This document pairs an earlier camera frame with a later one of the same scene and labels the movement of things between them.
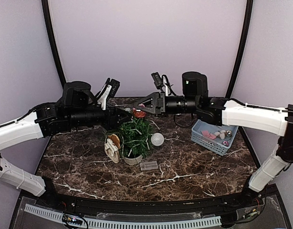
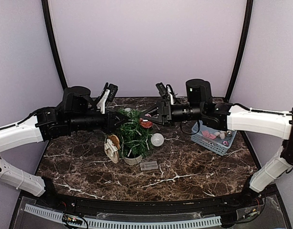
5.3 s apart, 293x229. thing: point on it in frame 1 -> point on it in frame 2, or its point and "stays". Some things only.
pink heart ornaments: x=205 y=133 stays
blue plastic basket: x=216 y=139 stays
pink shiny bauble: x=140 y=114 -> x=145 y=123
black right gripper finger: x=158 y=110 -> x=161 y=120
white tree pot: x=133 y=160 stays
